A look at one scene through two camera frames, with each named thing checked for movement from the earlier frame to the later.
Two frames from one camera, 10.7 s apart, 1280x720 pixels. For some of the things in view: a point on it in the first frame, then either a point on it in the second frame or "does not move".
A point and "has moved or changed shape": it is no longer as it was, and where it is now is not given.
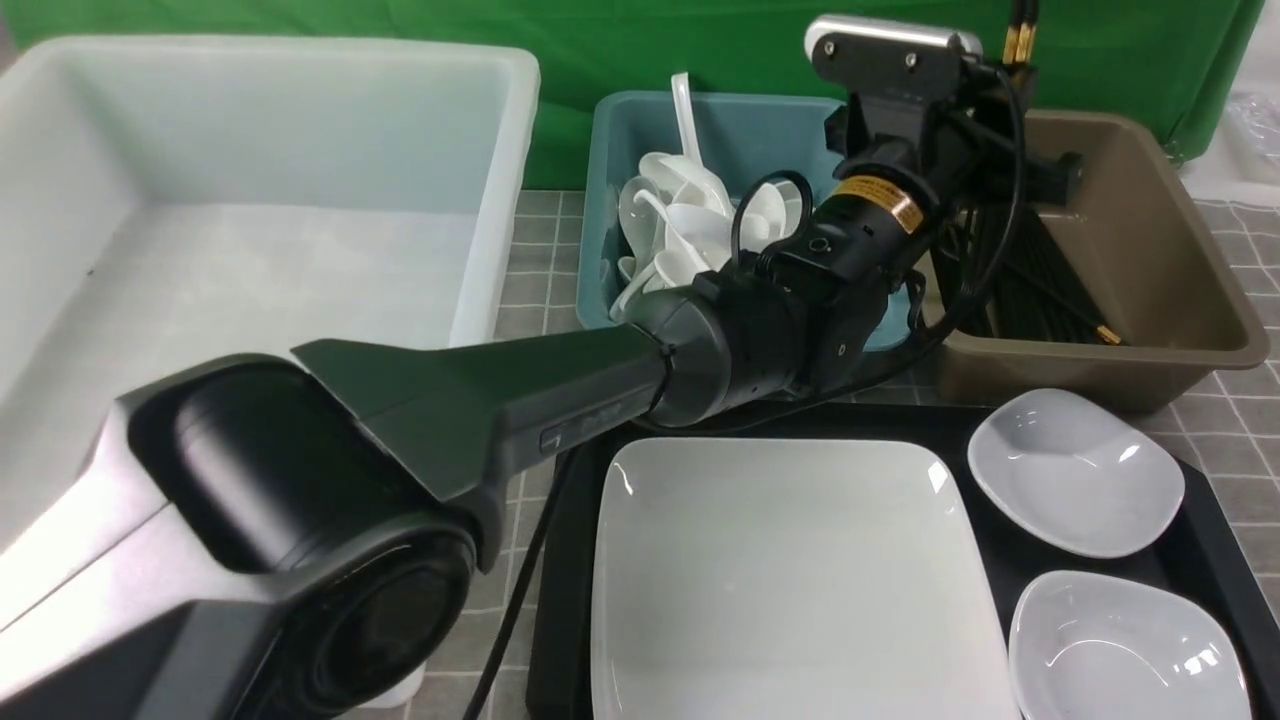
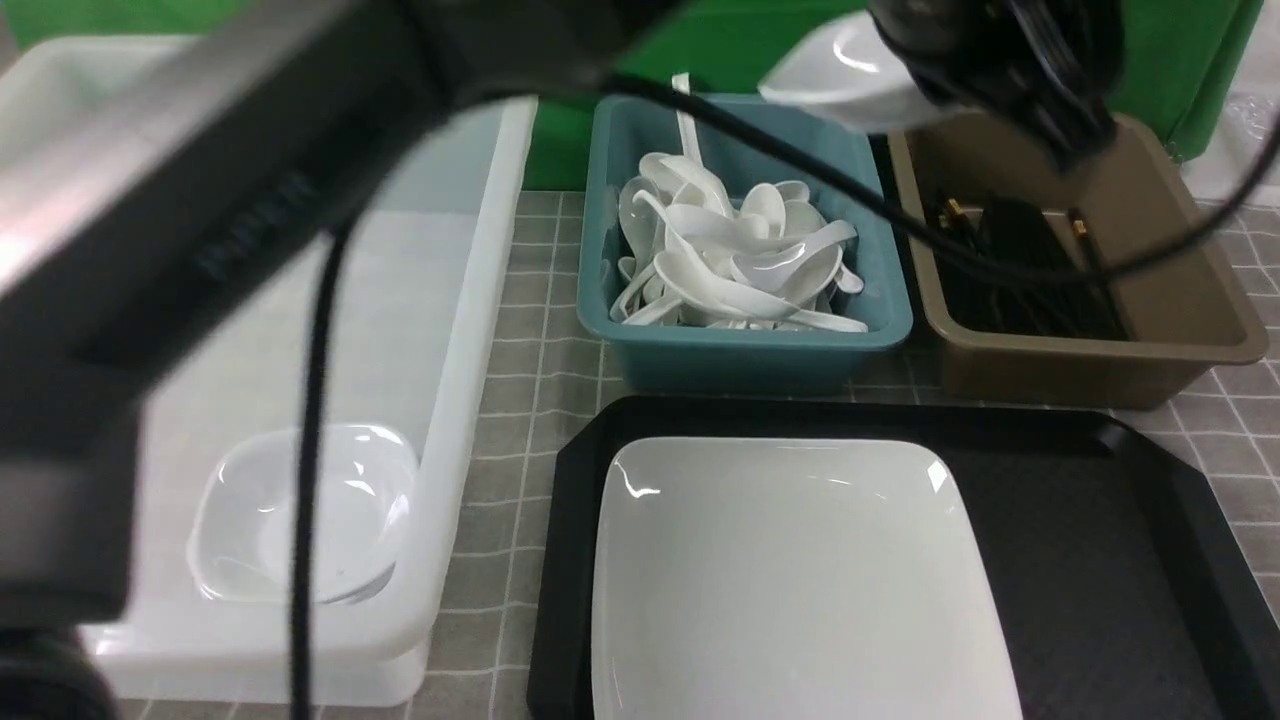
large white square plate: x=791 y=579 does not move
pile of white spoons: x=676 y=219 does not move
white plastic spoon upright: x=685 y=116 does not move
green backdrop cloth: x=1175 y=64 does not move
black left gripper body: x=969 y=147 → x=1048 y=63
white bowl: x=1075 y=474 has moved or changed shape
